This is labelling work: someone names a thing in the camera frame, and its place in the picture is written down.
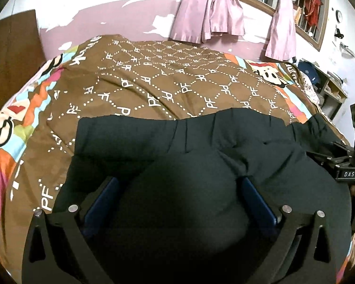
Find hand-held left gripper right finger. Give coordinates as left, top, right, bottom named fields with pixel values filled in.
left=239, top=176, right=341, bottom=284

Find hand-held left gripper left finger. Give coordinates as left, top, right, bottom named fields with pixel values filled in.
left=22, top=176, right=119, bottom=284

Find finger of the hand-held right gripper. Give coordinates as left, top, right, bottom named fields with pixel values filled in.
left=306, top=141, right=354, bottom=170

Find black puffer jacket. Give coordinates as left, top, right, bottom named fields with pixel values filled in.
left=52, top=108, right=353, bottom=284

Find grey shelf unit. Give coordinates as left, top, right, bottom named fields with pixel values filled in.
left=296, top=61, right=348, bottom=120

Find floral white cloth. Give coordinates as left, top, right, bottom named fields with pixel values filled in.
left=300, top=75, right=322, bottom=105

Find brown printed blanket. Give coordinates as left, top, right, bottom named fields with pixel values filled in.
left=0, top=34, right=355, bottom=284

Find red hanging garment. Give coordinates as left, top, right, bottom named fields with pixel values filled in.
left=304, top=0, right=322, bottom=27

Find brown wooden headboard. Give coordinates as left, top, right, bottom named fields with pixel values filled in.
left=0, top=9, right=47, bottom=119

